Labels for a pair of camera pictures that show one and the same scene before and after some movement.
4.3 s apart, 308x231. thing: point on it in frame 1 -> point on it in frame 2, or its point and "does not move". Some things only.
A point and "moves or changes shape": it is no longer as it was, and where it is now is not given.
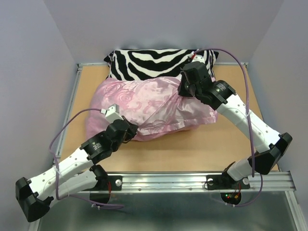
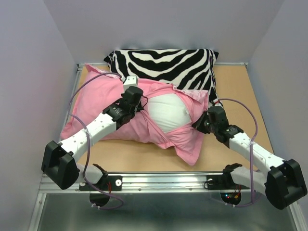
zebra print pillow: x=141 y=64 does not move
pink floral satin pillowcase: x=151 y=104 moves or changes shape
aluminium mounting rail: x=263 y=182 does not move
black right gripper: x=182 y=91 -> x=198 y=124
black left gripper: x=132 y=130 -> x=139 y=108
